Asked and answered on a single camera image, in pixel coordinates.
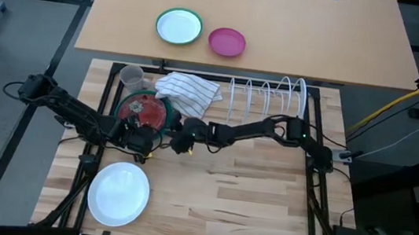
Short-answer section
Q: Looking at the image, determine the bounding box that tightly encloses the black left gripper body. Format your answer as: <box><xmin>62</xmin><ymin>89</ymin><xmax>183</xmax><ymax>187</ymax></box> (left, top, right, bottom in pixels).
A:
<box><xmin>119</xmin><ymin>118</ymin><xmax>159</xmax><ymax>160</ymax></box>

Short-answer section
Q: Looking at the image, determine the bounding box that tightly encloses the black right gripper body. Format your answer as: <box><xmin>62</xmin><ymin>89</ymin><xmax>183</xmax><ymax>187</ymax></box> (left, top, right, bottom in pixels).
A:
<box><xmin>167</xmin><ymin>114</ymin><xmax>212</xmax><ymax>158</ymax></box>

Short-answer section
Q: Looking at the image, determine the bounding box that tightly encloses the red sauce smeared plate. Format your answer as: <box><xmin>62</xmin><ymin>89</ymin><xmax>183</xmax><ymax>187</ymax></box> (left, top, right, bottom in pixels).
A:
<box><xmin>116</xmin><ymin>90</ymin><xmax>171</xmax><ymax>132</ymax></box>

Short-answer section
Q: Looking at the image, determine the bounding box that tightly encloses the large white plate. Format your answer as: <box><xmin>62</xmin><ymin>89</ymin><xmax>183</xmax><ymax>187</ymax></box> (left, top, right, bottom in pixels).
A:
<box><xmin>83</xmin><ymin>158</ymin><xmax>154</xmax><ymax>231</ymax></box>

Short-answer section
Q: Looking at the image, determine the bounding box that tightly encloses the food scrap piece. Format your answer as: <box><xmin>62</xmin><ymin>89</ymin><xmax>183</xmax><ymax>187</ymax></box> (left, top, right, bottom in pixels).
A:
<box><xmin>127</xmin><ymin>99</ymin><xmax>145</xmax><ymax>115</ymax></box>

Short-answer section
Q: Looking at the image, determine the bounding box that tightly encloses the white striped dish towel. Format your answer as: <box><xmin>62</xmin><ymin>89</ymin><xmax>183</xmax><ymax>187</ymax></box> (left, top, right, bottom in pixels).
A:
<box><xmin>150</xmin><ymin>68</ymin><xmax>226</xmax><ymax>123</ymax></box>

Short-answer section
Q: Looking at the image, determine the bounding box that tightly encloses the clear plastic cup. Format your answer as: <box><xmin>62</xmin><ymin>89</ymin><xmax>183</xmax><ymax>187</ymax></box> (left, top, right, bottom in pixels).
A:
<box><xmin>117</xmin><ymin>62</ymin><xmax>153</xmax><ymax>95</ymax></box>

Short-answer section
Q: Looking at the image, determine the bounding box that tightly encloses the pink plate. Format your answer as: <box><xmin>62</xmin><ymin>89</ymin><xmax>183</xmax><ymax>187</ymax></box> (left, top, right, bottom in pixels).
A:
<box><xmin>206</xmin><ymin>25</ymin><xmax>248</xmax><ymax>60</ymax></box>

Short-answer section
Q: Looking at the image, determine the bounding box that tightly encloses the white plate with green rim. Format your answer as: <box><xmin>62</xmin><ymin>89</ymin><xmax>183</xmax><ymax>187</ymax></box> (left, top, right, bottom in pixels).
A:
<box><xmin>153</xmin><ymin>4</ymin><xmax>206</xmax><ymax>49</ymax></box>

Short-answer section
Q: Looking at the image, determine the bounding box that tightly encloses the beige wooden desk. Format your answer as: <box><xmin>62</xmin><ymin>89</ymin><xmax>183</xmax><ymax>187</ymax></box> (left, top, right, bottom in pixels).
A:
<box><xmin>72</xmin><ymin>0</ymin><xmax>419</xmax><ymax>94</ymax></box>

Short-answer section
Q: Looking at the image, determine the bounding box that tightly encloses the white wire dish rack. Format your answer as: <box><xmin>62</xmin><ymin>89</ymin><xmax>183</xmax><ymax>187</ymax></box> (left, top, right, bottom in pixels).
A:
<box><xmin>223</xmin><ymin>68</ymin><xmax>311</xmax><ymax>132</ymax></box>

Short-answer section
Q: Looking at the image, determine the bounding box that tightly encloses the black cable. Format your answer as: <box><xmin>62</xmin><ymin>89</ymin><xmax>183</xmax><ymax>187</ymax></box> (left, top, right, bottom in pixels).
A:
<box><xmin>345</xmin><ymin>90</ymin><xmax>419</xmax><ymax>151</ymax></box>

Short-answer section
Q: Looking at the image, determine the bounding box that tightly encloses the white cable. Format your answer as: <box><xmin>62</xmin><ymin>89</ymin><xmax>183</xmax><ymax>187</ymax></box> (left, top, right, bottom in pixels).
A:
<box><xmin>354</xmin><ymin>114</ymin><xmax>419</xmax><ymax>167</ymax></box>

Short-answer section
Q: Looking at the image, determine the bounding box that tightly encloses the yellow cable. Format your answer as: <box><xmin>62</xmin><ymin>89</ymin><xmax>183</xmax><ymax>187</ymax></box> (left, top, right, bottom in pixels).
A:
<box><xmin>348</xmin><ymin>64</ymin><xmax>419</xmax><ymax>139</ymax></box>

